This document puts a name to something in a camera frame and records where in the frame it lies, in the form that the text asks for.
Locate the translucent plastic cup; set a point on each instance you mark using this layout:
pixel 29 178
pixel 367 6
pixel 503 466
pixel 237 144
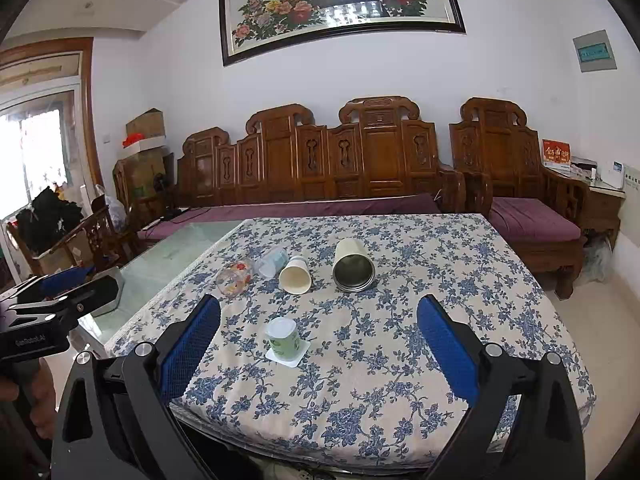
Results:
pixel 272 262

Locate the printed glass cup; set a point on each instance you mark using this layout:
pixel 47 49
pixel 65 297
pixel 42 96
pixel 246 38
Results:
pixel 235 279

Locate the glass-top coffee table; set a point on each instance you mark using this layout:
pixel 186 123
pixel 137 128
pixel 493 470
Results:
pixel 165 260

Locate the blue floral tablecloth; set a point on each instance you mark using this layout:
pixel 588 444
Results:
pixel 390 390

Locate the white flat box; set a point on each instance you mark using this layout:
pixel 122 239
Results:
pixel 150 144

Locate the white square coaster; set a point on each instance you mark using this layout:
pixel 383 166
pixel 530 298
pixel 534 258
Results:
pixel 297 355

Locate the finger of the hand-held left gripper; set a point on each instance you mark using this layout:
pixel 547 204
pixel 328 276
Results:
pixel 67 281
pixel 100 292

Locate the white plastic bag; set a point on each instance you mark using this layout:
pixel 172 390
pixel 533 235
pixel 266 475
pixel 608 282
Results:
pixel 111 207

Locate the cream metal cup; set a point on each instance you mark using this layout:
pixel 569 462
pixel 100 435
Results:
pixel 352 260

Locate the red gift box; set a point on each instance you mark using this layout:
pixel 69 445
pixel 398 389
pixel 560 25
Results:
pixel 556 152

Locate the purple sofa cushion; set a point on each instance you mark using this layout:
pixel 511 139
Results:
pixel 300 210

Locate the wooden chair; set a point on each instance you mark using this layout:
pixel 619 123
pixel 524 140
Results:
pixel 95 240

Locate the wooden door frame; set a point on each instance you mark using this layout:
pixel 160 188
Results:
pixel 90 110

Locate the carved wooden sofa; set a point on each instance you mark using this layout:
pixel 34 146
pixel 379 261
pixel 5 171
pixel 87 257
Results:
pixel 380 160

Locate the carved wooden armchair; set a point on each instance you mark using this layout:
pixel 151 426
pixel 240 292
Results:
pixel 500 160

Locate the white and green cup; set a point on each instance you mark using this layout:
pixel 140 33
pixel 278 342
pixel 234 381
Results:
pixel 281 336

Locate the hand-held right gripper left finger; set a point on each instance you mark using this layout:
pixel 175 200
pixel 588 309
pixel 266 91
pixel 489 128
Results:
pixel 192 347

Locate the clear plastic bag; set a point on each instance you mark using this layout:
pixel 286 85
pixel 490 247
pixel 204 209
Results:
pixel 597 260

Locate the small cardboard box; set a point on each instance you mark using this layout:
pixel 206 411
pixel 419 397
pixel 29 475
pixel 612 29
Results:
pixel 146 124

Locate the white paper cup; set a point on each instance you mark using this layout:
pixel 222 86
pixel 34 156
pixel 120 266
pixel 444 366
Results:
pixel 295 279

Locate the wooden side table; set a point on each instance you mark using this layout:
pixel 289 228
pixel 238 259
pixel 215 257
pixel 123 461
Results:
pixel 602 210

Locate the framed peacock flower painting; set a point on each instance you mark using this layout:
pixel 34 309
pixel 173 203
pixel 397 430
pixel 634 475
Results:
pixel 340 5

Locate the purple armchair cushion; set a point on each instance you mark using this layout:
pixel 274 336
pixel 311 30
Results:
pixel 535 220

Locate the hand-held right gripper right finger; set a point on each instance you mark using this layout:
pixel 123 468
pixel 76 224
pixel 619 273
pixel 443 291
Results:
pixel 447 352

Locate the large cardboard box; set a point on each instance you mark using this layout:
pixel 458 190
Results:
pixel 142 175

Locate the grey wall panel box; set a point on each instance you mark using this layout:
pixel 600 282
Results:
pixel 594 51

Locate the black clothes pile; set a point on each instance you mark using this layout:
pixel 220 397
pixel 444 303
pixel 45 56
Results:
pixel 47 220

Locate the person's left hand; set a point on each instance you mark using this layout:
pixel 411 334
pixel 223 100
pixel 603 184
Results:
pixel 44 385

